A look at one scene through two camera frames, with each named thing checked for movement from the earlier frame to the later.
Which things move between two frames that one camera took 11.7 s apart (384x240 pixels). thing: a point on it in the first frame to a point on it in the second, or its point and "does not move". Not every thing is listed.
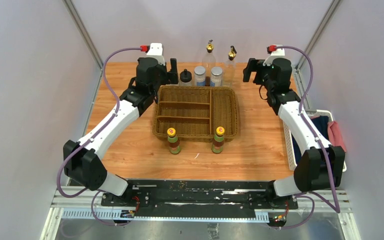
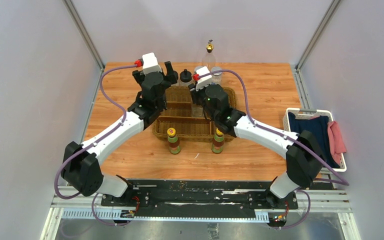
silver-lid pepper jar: (216, 76) does not move
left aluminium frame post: (84, 31) does not move
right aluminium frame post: (328, 14) does not move
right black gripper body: (262, 76) to (198, 97)
